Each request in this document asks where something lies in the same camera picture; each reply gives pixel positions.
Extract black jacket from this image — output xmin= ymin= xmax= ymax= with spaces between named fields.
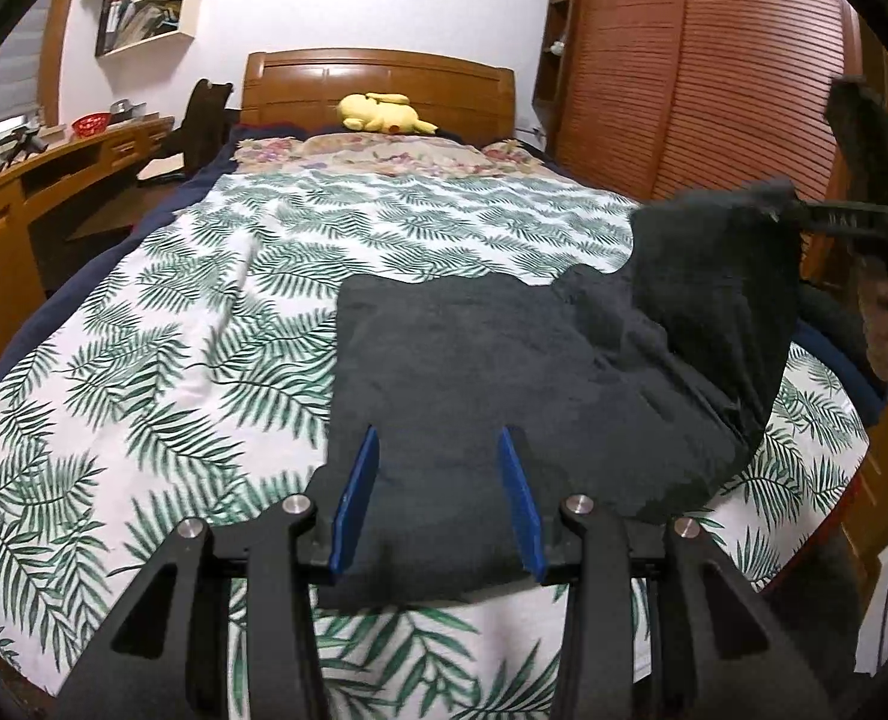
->
xmin=316 ymin=178 xmax=802 ymax=608

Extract grey window blinds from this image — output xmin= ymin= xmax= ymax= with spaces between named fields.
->
xmin=0 ymin=0 xmax=49 ymax=137

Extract wooden open shelf unit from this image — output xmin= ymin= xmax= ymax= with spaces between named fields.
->
xmin=532 ymin=0 xmax=589 ymax=115

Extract leaf-print bed blanket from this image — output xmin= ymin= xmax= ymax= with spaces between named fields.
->
xmin=0 ymin=165 xmax=872 ymax=720

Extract yellow plush toy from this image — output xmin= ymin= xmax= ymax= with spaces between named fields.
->
xmin=337 ymin=91 xmax=440 ymax=137

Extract wooden window frame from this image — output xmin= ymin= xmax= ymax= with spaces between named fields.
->
xmin=37 ymin=0 xmax=86 ymax=130

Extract row of shelf books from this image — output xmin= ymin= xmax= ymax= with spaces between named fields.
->
xmin=94 ymin=0 xmax=191 ymax=55

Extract wooden louvered wardrobe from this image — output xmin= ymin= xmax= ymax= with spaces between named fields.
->
xmin=556 ymin=0 xmax=866 ymax=205

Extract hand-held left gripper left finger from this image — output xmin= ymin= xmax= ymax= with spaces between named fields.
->
xmin=55 ymin=426 xmax=382 ymax=720

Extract wooden bed headboard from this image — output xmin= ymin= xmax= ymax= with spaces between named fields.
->
xmin=241 ymin=49 xmax=517 ymax=148

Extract dark wooden chair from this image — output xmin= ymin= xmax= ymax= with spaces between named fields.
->
xmin=136 ymin=79 xmax=236 ymax=185

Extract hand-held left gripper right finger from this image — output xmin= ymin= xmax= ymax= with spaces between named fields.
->
xmin=495 ymin=427 xmax=835 ymax=720

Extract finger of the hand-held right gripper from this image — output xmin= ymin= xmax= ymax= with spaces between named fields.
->
xmin=776 ymin=196 xmax=888 ymax=244

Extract floral pillow bedding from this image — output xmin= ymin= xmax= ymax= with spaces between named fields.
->
xmin=232 ymin=133 xmax=554 ymax=180

